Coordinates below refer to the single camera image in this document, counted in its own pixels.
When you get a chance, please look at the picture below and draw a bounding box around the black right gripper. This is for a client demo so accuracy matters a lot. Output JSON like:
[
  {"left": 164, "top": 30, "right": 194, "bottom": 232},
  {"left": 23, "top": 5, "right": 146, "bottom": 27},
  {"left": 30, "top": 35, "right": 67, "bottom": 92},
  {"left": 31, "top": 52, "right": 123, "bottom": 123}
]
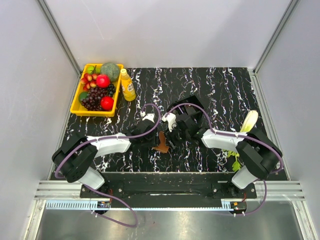
[{"left": 163, "top": 121, "right": 190, "bottom": 150}]

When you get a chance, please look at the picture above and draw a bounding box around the brown leather card holder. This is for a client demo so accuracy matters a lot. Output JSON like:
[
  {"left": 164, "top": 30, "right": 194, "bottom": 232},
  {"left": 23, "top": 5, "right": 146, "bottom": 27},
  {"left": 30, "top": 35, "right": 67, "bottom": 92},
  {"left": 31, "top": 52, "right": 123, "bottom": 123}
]
[{"left": 152, "top": 131, "right": 169, "bottom": 154}]

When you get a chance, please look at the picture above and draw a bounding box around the black plastic card box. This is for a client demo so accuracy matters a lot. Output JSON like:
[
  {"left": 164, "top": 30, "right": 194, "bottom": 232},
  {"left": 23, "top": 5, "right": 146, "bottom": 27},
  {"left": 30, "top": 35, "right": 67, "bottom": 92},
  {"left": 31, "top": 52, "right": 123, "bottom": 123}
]
[{"left": 167, "top": 95, "right": 204, "bottom": 122}]

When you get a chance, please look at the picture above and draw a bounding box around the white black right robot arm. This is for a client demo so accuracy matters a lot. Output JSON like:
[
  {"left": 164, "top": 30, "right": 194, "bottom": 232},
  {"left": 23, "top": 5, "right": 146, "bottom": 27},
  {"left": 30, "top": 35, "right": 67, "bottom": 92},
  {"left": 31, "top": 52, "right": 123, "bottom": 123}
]
[{"left": 162, "top": 110, "right": 283, "bottom": 198}]

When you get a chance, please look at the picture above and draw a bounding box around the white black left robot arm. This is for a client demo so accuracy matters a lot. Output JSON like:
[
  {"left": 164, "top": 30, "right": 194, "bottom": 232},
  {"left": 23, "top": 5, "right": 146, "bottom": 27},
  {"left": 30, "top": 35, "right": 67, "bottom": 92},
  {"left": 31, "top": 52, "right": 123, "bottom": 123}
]
[{"left": 51, "top": 113, "right": 158, "bottom": 198}]

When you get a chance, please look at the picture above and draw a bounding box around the yellow juice bottle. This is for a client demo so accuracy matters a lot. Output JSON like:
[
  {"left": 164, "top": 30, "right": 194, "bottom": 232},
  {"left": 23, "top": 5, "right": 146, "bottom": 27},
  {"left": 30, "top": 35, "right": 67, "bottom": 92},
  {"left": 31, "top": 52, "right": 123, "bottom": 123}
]
[{"left": 120, "top": 68, "right": 136, "bottom": 102}]

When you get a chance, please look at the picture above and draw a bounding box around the red pomegranate lower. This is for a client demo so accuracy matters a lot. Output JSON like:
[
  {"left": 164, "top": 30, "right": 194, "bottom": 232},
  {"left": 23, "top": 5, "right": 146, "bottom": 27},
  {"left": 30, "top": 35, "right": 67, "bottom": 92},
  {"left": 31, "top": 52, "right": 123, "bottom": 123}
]
[{"left": 100, "top": 96, "right": 114, "bottom": 111}]

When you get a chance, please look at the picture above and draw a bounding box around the red pomegranate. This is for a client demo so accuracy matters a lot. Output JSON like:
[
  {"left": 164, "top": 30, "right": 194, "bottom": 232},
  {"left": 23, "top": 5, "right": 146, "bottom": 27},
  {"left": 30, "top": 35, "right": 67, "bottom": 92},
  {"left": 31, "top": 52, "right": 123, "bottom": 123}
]
[
  {"left": 100, "top": 96, "right": 114, "bottom": 111},
  {"left": 96, "top": 74, "right": 111, "bottom": 88}
]

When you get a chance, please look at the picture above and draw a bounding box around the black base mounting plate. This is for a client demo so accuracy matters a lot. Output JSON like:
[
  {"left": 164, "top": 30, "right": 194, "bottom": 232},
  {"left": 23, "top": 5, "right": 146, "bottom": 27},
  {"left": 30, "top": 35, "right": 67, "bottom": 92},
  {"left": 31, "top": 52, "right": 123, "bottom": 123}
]
[{"left": 79, "top": 171, "right": 258, "bottom": 210}]

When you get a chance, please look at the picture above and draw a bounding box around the black grape bunch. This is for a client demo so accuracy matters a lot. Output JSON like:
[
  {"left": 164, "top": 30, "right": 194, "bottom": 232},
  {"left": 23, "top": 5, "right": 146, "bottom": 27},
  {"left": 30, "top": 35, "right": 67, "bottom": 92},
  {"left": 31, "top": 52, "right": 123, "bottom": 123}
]
[{"left": 106, "top": 83, "right": 117, "bottom": 98}]

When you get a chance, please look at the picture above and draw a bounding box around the dark purple grape bunch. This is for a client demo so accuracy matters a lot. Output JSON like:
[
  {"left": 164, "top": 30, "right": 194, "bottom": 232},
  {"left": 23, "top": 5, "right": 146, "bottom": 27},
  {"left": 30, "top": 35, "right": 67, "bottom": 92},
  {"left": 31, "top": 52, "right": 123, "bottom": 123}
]
[{"left": 80, "top": 87, "right": 107, "bottom": 111}]

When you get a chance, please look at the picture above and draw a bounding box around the red pomegranate upper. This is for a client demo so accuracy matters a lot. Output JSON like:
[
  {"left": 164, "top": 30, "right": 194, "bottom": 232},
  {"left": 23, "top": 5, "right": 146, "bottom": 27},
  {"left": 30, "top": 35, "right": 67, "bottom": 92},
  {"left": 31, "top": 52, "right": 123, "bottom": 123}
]
[{"left": 96, "top": 74, "right": 111, "bottom": 88}]

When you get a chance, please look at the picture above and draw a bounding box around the green melon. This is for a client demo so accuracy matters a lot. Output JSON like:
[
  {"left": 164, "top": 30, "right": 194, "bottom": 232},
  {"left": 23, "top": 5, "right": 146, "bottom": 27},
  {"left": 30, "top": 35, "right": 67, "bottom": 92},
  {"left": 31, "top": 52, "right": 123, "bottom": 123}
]
[{"left": 100, "top": 62, "right": 121, "bottom": 82}]

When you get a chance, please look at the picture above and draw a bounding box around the yellow plastic fruit tray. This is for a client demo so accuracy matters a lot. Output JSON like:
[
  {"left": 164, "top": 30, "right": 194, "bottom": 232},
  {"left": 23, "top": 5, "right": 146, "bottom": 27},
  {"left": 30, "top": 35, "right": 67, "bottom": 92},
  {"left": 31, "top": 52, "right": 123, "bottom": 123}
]
[{"left": 70, "top": 62, "right": 124, "bottom": 117}]

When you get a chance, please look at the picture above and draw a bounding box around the green lime fruit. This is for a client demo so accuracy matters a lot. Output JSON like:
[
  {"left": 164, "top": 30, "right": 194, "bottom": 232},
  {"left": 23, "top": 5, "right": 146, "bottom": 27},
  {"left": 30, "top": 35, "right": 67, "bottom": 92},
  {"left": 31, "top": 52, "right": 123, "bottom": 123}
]
[{"left": 78, "top": 91, "right": 89, "bottom": 103}]

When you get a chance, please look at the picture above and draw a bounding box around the small red fruit cluster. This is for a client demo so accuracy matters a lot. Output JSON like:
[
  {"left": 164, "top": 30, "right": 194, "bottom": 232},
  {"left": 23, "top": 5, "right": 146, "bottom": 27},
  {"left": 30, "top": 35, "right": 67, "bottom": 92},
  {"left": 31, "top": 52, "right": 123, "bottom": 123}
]
[{"left": 80, "top": 73, "right": 98, "bottom": 92}]

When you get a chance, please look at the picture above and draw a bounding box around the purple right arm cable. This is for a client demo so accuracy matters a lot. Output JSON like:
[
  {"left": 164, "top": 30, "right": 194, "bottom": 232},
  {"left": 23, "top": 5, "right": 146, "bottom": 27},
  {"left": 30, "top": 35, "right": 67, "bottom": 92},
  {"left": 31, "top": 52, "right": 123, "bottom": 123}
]
[{"left": 161, "top": 103, "right": 285, "bottom": 217}]

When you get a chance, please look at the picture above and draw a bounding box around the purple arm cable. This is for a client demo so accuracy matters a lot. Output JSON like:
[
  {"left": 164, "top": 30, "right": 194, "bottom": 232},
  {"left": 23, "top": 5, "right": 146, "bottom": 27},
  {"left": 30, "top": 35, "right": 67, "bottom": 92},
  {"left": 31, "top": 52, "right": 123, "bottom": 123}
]
[
  {"left": 54, "top": 102, "right": 162, "bottom": 228},
  {"left": 161, "top": 103, "right": 285, "bottom": 217}
]

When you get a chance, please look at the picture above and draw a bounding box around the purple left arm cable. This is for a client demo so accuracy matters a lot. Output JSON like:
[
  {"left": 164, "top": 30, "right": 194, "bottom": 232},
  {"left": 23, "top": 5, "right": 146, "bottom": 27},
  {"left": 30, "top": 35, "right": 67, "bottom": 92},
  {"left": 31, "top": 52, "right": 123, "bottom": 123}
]
[{"left": 54, "top": 102, "right": 162, "bottom": 228}]

